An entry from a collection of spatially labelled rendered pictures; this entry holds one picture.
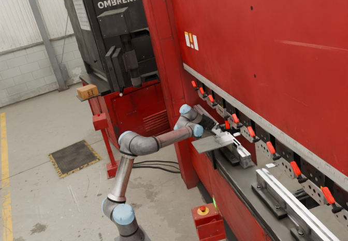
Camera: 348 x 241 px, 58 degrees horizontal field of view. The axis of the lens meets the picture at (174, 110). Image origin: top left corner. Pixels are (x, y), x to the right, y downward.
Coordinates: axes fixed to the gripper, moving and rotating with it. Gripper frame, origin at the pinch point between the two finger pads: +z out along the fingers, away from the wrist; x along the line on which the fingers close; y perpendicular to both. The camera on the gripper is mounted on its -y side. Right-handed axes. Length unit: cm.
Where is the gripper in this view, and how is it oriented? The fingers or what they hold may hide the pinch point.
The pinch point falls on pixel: (217, 135)
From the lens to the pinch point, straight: 227.4
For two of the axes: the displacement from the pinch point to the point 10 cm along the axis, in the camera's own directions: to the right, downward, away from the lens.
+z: 7.5, 5.2, 4.1
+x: -2.6, -3.4, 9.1
